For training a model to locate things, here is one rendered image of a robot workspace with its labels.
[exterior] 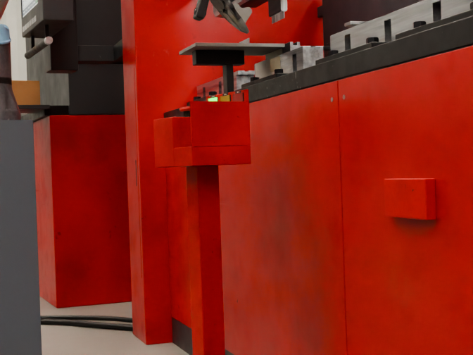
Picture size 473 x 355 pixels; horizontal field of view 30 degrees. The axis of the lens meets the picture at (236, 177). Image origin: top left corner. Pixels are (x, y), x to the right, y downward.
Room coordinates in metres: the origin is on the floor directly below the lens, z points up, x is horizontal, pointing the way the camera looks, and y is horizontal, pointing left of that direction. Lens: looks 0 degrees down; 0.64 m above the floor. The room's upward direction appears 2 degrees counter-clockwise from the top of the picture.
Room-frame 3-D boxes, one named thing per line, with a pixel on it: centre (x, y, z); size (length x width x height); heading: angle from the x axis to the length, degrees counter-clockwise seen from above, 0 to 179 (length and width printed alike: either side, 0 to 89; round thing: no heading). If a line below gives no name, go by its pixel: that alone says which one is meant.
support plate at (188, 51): (2.55, 0.00, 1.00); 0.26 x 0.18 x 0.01; 108
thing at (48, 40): (3.62, 0.79, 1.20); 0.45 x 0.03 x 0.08; 24
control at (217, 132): (2.17, 0.08, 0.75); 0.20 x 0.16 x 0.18; 31
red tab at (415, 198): (1.57, -0.31, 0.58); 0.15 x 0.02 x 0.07; 18
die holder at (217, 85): (3.12, 0.03, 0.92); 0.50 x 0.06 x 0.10; 18
